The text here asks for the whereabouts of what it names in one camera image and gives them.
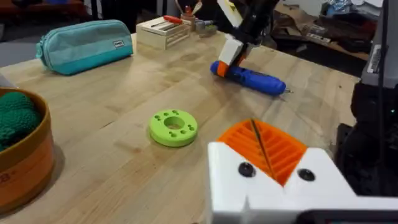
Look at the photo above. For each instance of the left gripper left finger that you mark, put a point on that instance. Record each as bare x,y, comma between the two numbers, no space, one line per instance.
227,174

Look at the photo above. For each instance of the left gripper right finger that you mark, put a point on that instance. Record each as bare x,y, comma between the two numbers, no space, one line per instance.
320,177

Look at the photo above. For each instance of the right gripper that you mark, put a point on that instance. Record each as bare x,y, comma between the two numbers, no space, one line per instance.
256,21

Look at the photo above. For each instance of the blue electric screwdriver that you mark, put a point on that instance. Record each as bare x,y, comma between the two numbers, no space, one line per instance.
258,81

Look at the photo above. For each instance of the small grey jar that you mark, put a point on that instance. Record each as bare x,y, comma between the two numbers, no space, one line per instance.
206,28

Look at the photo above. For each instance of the brown cup with utensils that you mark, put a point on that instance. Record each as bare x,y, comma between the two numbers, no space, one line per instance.
188,20

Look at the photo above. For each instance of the green disc with holes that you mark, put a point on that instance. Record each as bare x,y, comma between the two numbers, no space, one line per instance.
161,132

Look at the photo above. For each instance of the pale wooden box with tools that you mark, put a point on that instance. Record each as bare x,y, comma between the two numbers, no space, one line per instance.
158,35

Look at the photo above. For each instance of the cardboard and clutter heap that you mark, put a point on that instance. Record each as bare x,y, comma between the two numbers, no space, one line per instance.
323,28

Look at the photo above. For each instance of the teal zip bag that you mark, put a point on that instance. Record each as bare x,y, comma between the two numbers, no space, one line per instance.
84,46

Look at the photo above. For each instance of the orange tub with green toys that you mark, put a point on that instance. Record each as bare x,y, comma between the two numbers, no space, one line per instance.
26,169

